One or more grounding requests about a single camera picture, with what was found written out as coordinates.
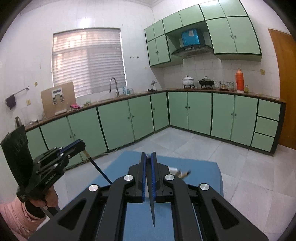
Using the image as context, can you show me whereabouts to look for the dark blue chopstick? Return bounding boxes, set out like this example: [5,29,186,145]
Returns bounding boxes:
[82,149,111,184]
[146,155,156,227]

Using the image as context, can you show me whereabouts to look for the blue tablecloth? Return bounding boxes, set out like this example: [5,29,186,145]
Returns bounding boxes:
[89,151,224,241]

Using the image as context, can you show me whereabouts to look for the window blind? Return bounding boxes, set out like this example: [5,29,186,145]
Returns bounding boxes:
[51,28,127,98]

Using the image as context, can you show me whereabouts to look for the person's left forearm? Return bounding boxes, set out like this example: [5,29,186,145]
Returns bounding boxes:
[0,196,50,240]

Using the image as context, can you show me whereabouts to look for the wooden door with handle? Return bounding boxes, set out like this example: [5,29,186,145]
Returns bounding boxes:
[268,28,296,147]

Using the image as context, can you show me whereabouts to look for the green base cabinets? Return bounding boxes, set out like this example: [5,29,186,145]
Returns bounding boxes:
[24,91,287,168]

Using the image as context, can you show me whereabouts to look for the person's left hand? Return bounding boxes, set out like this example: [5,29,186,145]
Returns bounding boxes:
[44,185,59,209]

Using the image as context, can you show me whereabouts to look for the green drawer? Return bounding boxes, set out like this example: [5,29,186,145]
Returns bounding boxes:
[257,99,281,121]
[254,117,279,138]
[251,133,275,153]

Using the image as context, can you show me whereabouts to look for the black range hood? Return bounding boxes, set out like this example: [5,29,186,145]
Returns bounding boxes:
[171,44,213,58]

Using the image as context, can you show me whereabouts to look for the black wok with lid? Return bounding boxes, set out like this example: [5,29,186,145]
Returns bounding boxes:
[198,76,214,88]

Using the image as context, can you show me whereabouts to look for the metal faucet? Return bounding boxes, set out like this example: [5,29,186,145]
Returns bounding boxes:
[109,77,120,97]

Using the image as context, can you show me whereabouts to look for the metal towel rail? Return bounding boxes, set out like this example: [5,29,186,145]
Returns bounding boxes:
[5,86,30,101]

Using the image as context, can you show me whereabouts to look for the dark towel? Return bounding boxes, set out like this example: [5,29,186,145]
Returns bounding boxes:
[6,95,16,110]

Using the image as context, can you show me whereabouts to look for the green wall cabinets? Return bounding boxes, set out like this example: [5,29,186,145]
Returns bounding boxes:
[144,0,263,68]

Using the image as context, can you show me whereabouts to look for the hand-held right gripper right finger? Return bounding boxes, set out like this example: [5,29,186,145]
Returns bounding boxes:
[151,152,270,241]

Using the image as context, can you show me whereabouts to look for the orange thermos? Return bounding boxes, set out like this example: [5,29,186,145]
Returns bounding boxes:
[235,68,245,93]

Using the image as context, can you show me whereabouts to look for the blue box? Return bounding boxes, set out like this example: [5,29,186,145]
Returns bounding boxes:
[181,28,200,47]

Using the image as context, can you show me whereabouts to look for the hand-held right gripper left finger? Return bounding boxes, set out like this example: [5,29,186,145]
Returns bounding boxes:
[28,152,147,241]

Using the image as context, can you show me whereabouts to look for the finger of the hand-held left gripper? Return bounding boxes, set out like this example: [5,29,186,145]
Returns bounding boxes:
[54,140,83,154]
[35,142,86,179]

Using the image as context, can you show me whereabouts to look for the white cooking pot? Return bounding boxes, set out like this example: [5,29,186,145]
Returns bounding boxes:
[182,75,194,88]

